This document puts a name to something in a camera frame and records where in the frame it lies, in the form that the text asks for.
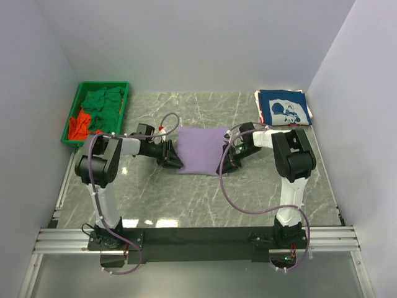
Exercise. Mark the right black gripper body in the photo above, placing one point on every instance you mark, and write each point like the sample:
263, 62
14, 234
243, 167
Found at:
234, 158

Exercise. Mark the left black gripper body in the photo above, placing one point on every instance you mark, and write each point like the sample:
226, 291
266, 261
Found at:
160, 151

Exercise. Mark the purple t shirt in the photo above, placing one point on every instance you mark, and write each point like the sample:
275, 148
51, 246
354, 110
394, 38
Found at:
200, 150

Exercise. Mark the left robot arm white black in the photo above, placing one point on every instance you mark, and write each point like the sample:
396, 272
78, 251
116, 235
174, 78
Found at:
98, 167

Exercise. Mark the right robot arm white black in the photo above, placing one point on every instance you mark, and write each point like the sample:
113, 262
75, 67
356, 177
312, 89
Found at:
294, 161

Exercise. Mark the navy printed folded t shirt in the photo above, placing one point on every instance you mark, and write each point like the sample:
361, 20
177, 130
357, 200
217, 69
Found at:
285, 108

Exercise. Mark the white folded t shirt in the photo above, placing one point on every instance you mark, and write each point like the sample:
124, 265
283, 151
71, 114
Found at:
258, 104

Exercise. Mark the green t shirt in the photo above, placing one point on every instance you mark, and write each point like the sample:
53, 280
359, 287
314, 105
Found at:
104, 107

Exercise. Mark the orange t shirt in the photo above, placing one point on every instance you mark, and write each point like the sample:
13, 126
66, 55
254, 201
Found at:
79, 127

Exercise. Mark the green plastic bin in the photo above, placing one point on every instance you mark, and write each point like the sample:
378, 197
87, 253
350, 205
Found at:
81, 93

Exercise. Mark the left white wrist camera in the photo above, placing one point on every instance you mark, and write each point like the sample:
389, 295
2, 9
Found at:
162, 136

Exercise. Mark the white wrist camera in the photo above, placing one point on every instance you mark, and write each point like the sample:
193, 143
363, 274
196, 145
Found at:
230, 137
162, 136

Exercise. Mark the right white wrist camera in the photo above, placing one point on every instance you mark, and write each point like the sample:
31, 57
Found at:
230, 137

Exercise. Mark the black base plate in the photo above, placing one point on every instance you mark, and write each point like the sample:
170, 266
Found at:
197, 244

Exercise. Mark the aluminium rail frame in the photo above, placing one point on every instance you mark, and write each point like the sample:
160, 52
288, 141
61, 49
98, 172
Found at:
184, 205

